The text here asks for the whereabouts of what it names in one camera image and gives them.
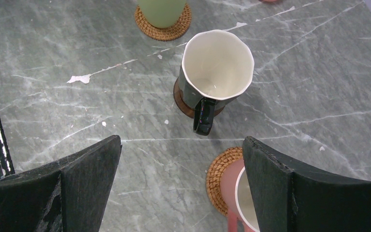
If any black mug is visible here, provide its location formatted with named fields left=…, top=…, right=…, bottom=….
left=178, top=29, right=255, bottom=136

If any dark brown wooden coaster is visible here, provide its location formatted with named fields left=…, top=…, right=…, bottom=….
left=173, top=76, right=231, bottom=118

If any woven coaster tan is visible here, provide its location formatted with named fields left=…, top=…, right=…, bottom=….
left=134, top=3, right=192, bottom=41

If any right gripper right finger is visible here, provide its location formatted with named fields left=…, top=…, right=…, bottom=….
left=243, top=136, right=371, bottom=232

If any pink mug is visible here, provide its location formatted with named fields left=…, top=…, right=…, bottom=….
left=220, top=159, right=259, bottom=232

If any woven coaster light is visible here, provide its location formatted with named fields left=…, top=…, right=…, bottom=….
left=206, top=147, right=243, bottom=217

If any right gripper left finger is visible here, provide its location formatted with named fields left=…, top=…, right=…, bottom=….
left=0, top=135, right=122, bottom=232

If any green mug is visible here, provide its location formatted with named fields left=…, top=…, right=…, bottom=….
left=137, top=0, right=186, bottom=28

